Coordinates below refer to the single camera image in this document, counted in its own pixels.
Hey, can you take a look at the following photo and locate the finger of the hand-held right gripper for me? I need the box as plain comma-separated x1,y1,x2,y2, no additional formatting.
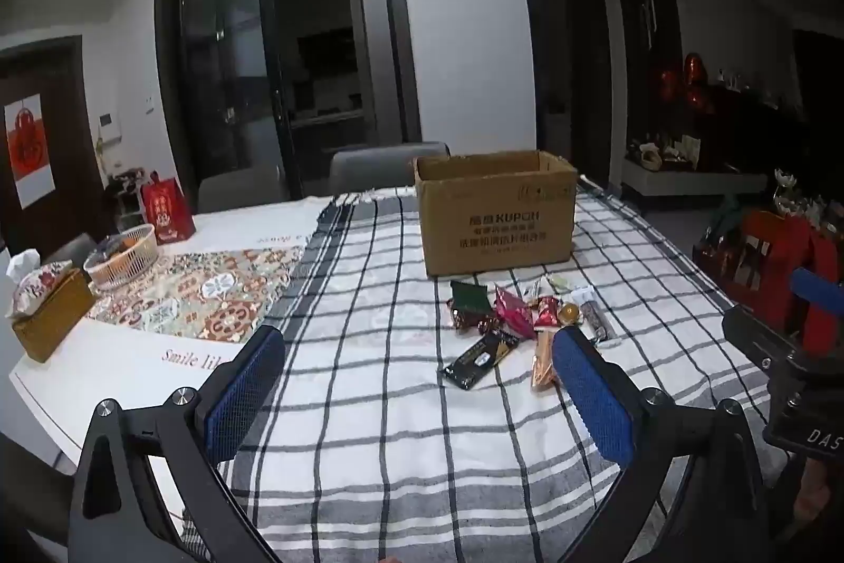
790,266,844,354

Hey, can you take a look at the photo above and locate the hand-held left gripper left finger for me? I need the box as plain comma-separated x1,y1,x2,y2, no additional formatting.
68,324,286,563

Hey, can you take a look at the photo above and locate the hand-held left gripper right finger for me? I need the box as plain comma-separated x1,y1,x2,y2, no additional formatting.
551,326,772,563

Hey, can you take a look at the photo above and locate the brown cardboard box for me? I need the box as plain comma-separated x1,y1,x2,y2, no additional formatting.
414,149,579,278

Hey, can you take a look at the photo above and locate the red gift box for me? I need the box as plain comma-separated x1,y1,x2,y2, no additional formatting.
738,210,844,353

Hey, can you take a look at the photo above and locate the copper snack packet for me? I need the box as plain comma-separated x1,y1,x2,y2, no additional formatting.
531,329,561,394

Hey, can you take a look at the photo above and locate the dark snack bar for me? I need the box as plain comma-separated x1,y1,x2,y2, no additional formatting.
571,286,619,345

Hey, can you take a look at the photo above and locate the flower bouquet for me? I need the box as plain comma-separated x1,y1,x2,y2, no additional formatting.
712,167,844,237

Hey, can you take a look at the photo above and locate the small red snack packet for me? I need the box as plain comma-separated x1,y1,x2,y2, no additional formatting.
533,294,561,330

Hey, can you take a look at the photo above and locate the floral patterned table runner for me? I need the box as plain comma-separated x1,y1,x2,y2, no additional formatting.
85,245,308,348

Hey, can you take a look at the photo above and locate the magenta snack packet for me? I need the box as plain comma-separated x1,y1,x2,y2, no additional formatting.
493,286,538,340

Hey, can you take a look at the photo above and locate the long black snack packet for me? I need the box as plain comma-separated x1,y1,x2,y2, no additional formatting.
438,329,519,391

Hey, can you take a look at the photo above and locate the white lettered table cover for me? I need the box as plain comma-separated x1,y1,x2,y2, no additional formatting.
8,195,331,531

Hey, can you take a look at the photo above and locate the black white checkered tablecloth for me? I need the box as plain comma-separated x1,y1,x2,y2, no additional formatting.
181,182,772,563

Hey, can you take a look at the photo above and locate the green snack packet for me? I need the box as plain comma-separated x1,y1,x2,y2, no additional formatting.
450,279,490,314

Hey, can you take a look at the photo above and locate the white low bench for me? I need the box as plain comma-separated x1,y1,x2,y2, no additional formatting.
623,154,769,198

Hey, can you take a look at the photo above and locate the dark sideboard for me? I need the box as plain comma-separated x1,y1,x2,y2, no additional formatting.
686,81,800,175

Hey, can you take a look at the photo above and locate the white plastic basket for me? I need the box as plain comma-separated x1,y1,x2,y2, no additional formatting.
83,224,159,292

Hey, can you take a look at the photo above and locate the red gift bag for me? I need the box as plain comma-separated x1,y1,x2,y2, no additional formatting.
140,171,197,245

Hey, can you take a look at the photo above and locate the brown tissue box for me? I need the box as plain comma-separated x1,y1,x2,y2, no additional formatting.
5,250,98,364

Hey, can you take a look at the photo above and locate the grey chair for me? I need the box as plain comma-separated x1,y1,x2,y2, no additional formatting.
328,141,451,196
198,166,295,214

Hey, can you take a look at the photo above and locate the small cluttered stand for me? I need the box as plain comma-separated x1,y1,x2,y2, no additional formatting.
105,167,149,234

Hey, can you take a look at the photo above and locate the brown wooden door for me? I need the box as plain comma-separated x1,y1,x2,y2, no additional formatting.
0,35,113,261

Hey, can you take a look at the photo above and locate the tall dark cabinet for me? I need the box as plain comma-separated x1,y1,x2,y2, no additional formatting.
610,0,682,155

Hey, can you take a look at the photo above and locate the dark interior door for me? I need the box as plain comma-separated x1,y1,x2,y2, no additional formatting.
567,0,614,188

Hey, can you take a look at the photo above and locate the red paper door poster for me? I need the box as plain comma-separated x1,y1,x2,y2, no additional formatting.
5,93,55,209

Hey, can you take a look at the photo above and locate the dark sliding glass door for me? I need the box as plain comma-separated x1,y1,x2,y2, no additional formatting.
155,0,423,196

